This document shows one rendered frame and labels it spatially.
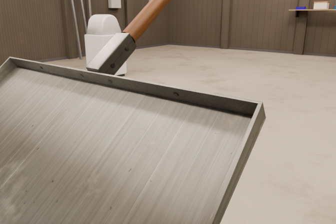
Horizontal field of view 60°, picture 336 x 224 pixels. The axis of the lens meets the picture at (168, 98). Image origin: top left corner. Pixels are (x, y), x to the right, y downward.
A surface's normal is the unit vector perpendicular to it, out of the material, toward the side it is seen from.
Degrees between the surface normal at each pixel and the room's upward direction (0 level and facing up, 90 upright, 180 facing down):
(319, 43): 90
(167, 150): 35
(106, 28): 90
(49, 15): 90
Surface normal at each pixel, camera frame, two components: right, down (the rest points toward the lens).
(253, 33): -0.59, 0.22
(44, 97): -0.35, -0.65
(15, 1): 0.81, 0.16
